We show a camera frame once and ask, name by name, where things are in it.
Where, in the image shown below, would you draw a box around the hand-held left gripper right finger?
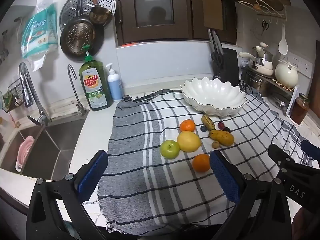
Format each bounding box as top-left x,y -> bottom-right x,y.
207,150 -> 292,240

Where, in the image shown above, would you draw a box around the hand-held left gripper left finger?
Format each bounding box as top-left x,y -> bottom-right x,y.
26,150 -> 109,240

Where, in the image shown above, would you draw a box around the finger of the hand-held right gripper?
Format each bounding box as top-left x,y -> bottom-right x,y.
301,139 -> 320,162
268,144 -> 320,180

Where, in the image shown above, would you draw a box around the large orange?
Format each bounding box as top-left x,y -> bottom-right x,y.
192,154 -> 211,173

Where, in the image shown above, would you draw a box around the yellow spotted mango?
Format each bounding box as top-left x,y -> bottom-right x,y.
209,130 -> 235,146

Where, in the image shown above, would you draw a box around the yellow lemon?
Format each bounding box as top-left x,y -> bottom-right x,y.
177,131 -> 202,152

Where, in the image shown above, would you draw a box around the green apple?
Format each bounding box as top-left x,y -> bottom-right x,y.
160,140 -> 180,159

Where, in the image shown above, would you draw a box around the small tangerine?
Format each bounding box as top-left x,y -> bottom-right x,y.
180,120 -> 196,132

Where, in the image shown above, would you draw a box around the white scalloped bowl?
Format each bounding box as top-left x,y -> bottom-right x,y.
180,77 -> 247,117

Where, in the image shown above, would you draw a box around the glass jar of sauce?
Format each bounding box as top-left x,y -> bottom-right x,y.
290,93 -> 310,125

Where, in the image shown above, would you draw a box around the steel sink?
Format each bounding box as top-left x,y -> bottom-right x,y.
0,117 -> 87,180

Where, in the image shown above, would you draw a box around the dark pan under rack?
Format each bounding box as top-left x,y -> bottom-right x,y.
272,94 -> 290,110

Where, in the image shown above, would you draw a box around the small spotted banana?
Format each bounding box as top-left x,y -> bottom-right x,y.
201,115 -> 216,131

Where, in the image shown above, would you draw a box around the grey checked cloth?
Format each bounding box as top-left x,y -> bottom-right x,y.
96,89 -> 315,233

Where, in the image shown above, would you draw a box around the metal counter rack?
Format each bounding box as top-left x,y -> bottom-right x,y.
244,65 -> 299,117

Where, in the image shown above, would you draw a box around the pink dishes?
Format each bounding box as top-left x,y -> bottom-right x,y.
15,136 -> 34,172

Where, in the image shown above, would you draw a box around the large steel pot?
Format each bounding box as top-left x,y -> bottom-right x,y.
244,67 -> 272,97

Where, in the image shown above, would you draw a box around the white round lidded pot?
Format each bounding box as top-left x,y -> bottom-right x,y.
275,59 -> 299,88

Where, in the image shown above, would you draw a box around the green dish soap bottle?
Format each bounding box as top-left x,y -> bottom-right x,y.
79,44 -> 113,112

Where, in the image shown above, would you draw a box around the thin gooseneck faucet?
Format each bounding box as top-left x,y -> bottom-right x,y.
67,64 -> 90,117

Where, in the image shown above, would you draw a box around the white blue pump bottle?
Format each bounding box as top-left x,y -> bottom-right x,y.
106,63 -> 123,103

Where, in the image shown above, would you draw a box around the black knife block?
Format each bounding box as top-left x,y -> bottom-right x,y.
211,47 -> 240,84

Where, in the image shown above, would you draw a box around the white rice spoon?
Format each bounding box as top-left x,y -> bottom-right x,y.
278,24 -> 288,55

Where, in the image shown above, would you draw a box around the chrome kitchen faucet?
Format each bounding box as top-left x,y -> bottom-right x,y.
19,62 -> 52,127

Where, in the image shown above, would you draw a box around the black kitchen scissors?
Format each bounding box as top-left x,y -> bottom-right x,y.
211,52 -> 224,69

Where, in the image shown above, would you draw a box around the perforated colander pan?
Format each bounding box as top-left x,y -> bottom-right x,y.
60,0 -> 104,62

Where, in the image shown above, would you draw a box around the plastic bag of cloths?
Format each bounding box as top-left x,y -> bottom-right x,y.
20,0 -> 59,72

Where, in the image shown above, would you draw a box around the small copper pot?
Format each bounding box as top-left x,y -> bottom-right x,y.
89,0 -> 113,25

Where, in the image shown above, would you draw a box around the brown window cabinet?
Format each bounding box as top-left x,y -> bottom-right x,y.
112,0 -> 238,47

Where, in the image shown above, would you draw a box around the white wall outlets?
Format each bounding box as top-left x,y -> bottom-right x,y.
282,52 -> 313,77

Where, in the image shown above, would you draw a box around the steel pot with cream handle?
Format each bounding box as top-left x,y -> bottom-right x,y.
255,42 -> 273,63

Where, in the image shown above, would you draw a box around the black wire basket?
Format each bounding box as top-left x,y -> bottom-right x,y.
2,79 -> 28,113

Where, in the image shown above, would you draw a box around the steel handle knife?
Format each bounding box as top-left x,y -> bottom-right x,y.
207,29 -> 218,55
212,30 -> 224,55

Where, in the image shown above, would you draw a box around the white wire wall rack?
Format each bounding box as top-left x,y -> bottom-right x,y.
237,0 -> 287,20

